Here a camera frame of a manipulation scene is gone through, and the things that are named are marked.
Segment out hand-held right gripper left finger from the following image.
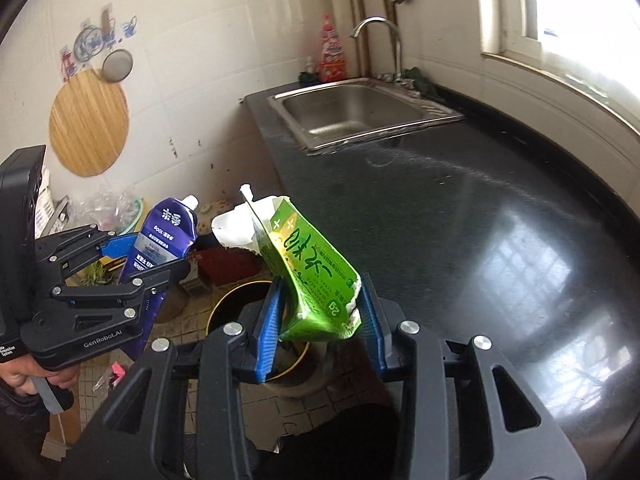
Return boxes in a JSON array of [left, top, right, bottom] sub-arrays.
[[60, 279, 287, 480]]

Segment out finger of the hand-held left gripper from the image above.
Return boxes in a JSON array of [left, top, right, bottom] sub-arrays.
[[35, 224, 141, 282], [51, 259, 199, 322]]

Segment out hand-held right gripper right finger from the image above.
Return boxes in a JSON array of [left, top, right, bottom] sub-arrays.
[[359, 272, 587, 480]]

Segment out black trash bin yellow rim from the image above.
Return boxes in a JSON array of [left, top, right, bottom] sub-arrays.
[[206, 281, 352, 400]]

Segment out dark blue refill pouch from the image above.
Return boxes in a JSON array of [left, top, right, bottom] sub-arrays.
[[116, 195, 201, 361]]

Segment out green drink carton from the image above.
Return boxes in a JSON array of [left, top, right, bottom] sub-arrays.
[[211, 184, 363, 343]]

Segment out person's left forearm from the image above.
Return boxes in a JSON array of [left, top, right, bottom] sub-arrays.
[[0, 389, 53, 463]]

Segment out person's left hand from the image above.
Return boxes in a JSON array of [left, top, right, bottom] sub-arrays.
[[0, 359, 80, 398]]

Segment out yellow box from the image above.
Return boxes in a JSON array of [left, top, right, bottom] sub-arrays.
[[97, 255, 127, 287]]

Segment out teal rimmed bowl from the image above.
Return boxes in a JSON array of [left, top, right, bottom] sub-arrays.
[[117, 197, 147, 234]]

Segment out green vegetable stalks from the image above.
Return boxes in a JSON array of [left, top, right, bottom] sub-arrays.
[[81, 261, 114, 287]]

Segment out clear plastic bag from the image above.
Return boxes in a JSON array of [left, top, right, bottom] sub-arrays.
[[66, 186, 147, 237]]

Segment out black pot with floral lid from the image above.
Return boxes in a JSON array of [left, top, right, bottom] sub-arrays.
[[199, 200, 238, 222]]

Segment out round wooden board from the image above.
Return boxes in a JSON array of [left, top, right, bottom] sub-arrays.
[[48, 69, 130, 177]]

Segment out round mesh strainer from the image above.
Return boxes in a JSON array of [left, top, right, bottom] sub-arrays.
[[101, 49, 135, 83]]

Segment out stainless steel sink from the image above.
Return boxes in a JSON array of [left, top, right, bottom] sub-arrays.
[[267, 77, 466, 157]]

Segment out dark green cloth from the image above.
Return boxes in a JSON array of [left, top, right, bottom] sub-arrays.
[[402, 66, 439, 99]]

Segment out red detergent bottle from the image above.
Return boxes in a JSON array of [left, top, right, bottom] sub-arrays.
[[318, 14, 349, 83]]

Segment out chrome faucet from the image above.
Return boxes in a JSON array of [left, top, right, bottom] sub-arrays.
[[349, 16, 426, 92]]

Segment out window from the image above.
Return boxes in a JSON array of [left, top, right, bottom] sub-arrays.
[[472, 0, 640, 137]]

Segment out blue white wall hook rack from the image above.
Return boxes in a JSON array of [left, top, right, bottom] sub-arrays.
[[60, 7, 139, 81]]

